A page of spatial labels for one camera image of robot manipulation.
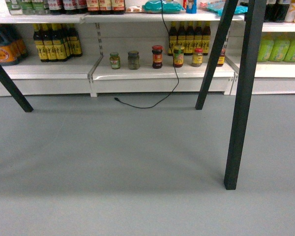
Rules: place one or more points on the white bottom shelf centre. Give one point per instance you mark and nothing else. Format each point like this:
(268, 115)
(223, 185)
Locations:
(146, 79)

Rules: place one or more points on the white bottom shelf left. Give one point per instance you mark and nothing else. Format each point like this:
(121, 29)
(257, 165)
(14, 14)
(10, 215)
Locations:
(33, 77)

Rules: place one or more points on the red chili sauce jar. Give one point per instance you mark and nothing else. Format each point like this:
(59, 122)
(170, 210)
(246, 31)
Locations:
(157, 56)

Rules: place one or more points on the large oil jug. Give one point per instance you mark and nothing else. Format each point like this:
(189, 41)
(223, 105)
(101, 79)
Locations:
(12, 46)

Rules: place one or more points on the white shelf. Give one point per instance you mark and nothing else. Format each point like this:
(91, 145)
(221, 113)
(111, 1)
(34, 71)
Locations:
(146, 79)
(33, 77)
(6, 18)
(274, 78)

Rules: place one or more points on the black table leg back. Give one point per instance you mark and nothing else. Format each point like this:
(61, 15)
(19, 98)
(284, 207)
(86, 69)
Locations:
(222, 31)

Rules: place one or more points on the black table leg left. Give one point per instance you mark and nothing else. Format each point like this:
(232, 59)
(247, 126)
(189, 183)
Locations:
(14, 91)

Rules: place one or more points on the dark green pickle jar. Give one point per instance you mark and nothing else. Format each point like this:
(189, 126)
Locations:
(133, 60)

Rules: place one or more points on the black table leg front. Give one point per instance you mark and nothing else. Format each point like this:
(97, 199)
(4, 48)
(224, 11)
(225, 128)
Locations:
(248, 61)

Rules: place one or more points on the red lid yellow jar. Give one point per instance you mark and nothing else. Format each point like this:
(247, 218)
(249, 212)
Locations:
(197, 58)

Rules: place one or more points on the vinegar bottle yellow label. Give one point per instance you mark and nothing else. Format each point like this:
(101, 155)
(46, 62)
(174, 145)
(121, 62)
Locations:
(172, 38)

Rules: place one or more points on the yellow lid sauce jar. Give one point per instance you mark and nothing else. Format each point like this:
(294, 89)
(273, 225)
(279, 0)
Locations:
(178, 53)

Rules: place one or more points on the white bottom shelf right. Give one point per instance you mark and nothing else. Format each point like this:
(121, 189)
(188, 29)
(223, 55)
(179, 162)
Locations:
(274, 78)

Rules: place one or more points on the white shelf board above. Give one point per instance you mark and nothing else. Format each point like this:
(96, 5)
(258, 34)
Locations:
(201, 15)

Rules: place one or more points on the slotted shelf upright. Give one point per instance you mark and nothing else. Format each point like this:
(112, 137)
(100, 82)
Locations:
(97, 25)

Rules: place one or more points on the white upper left shelf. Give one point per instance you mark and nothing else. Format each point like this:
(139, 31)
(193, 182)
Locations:
(6, 18)

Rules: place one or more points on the black table leg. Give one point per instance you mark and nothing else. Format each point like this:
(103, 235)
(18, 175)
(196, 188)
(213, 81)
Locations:
(14, 91)
(248, 61)
(222, 31)

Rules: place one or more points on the red jar behind leg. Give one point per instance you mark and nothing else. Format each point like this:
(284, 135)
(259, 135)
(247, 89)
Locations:
(221, 59)

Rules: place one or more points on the dark sauce bottle yellow label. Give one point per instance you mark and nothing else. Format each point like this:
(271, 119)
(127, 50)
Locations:
(42, 53)

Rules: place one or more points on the teal snack bag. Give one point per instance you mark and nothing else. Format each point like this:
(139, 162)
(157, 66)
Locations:
(162, 6)

